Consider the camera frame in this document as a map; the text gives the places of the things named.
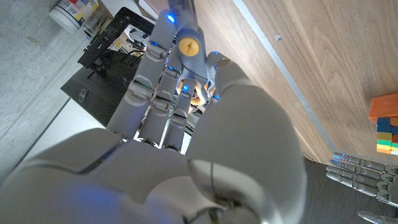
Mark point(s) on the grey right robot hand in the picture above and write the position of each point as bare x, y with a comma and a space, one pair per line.
155, 180

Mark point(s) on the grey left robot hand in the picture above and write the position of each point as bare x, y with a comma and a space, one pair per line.
367, 179

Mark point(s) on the multicolour Rubik's cube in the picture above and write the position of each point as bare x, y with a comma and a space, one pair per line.
384, 107

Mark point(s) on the black computer monitor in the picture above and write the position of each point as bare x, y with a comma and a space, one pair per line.
99, 90

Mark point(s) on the white labelled canister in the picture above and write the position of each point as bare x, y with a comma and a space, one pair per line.
70, 14

